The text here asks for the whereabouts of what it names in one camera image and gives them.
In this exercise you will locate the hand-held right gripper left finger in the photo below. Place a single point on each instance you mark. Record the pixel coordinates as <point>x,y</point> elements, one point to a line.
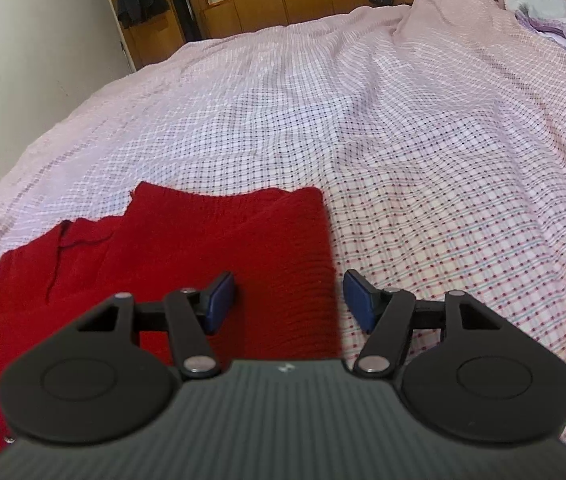
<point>220,304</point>

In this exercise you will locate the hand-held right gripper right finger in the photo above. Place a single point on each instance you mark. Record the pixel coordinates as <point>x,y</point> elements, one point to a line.
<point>357,300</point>

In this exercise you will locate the red knit sweater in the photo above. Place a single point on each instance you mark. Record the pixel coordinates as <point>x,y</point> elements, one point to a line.
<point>173,260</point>

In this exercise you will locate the pink checked bedsheet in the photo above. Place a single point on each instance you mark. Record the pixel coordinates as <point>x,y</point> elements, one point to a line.
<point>413,160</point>

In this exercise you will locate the pink quilt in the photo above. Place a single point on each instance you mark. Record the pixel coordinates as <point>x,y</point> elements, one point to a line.
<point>458,10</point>

